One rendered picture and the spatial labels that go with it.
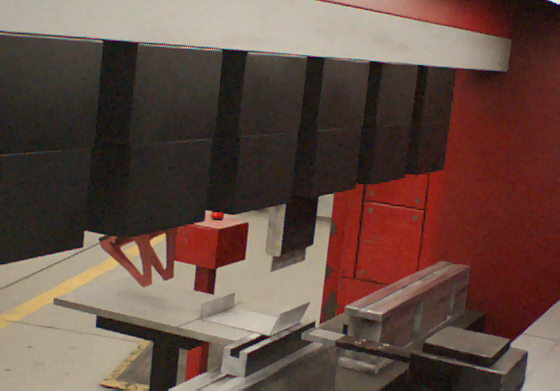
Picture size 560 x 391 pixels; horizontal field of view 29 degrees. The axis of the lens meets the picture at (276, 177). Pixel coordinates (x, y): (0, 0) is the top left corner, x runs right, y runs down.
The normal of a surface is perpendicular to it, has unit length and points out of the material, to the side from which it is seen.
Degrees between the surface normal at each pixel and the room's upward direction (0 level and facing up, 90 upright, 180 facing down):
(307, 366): 90
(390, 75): 90
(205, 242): 90
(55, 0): 90
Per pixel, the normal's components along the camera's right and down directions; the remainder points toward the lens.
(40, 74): 0.90, 0.15
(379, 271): -0.42, 0.07
